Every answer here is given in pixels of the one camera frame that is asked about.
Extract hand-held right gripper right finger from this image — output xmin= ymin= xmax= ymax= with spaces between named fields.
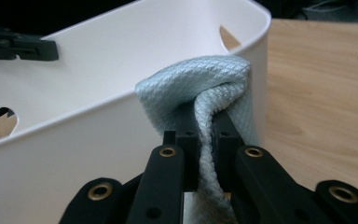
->
xmin=213 ymin=109 xmax=247 ymax=193

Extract light blue cloth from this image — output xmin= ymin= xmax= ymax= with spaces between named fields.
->
xmin=134 ymin=54 xmax=259 ymax=224

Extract white plastic basket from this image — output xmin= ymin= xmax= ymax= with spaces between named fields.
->
xmin=0 ymin=0 xmax=272 ymax=224

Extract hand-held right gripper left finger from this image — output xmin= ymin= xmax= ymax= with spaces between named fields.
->
xmin=162 ymin=102 xmax=200 ymax=192

